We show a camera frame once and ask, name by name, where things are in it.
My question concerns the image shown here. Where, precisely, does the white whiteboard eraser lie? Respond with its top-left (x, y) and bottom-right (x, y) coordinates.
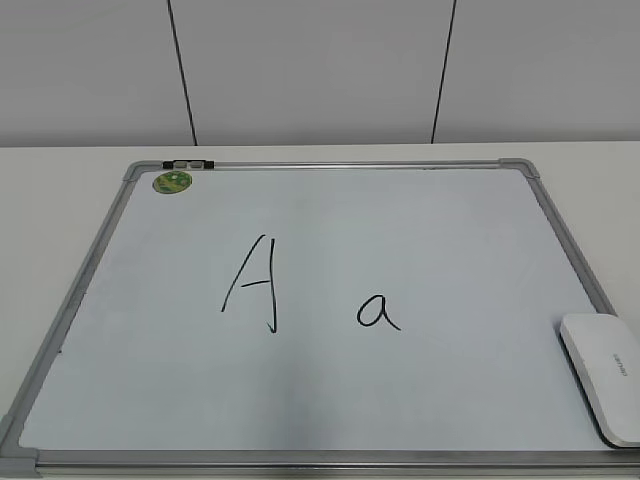
top-left (560, 314), bottom-right (639, 448)

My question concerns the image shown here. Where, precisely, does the black grey marker clip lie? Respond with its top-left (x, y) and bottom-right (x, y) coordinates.
top-left (162, 159), bottom-right (215, 170)

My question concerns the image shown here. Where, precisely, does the green round magnet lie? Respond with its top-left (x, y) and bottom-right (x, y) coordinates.
top-left (152, 170), bottom-right (193, 195)

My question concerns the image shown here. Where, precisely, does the whiteboard with grey frame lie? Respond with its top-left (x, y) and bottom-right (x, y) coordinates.
top-left (1, 159), bottom-right (639, 477)

